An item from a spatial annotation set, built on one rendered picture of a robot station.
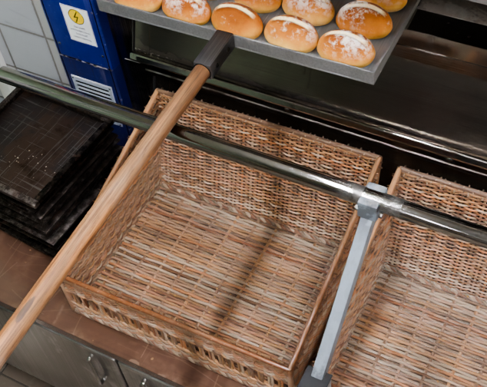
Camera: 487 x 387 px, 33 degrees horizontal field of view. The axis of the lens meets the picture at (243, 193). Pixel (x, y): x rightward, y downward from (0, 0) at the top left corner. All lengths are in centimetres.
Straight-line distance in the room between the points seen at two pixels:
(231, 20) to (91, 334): 78
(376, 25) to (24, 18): 97
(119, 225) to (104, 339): 27
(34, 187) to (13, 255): 25
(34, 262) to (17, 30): 58
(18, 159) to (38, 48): 35
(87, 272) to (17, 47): 65
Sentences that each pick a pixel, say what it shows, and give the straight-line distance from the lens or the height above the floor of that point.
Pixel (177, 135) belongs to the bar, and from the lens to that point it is 135.
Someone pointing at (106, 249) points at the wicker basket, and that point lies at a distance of 191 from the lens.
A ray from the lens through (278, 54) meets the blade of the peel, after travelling 143.
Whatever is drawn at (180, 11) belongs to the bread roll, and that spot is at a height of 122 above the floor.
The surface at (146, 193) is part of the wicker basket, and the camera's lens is 199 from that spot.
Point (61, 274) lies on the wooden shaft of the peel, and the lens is 118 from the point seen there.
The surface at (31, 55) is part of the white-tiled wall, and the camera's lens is 219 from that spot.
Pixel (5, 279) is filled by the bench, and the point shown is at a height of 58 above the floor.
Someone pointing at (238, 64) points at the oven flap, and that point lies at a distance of 173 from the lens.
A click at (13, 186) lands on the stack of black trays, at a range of 186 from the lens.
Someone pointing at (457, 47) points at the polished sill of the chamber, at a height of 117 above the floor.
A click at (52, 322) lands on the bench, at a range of 190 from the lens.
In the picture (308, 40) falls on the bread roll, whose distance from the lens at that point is 142.
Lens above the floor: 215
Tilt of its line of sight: 51 degrees down
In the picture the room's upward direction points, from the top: 8 degrees counter-clockwise
